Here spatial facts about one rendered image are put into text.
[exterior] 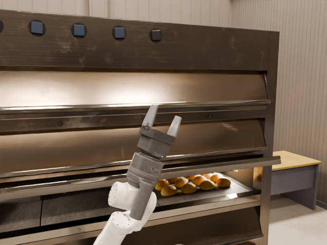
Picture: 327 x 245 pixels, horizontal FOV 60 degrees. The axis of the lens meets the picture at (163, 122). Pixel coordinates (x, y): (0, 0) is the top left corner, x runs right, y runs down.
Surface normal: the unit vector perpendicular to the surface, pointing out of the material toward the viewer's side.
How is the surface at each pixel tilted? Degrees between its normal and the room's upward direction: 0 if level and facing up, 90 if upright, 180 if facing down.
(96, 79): 70
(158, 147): 97
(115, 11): 90
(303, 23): 90
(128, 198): 88
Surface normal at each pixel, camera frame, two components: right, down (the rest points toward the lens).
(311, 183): 0.37, 0.13
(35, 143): 0.34, -0.22
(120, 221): 0.47, -0.84
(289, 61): -0.93, 0.05
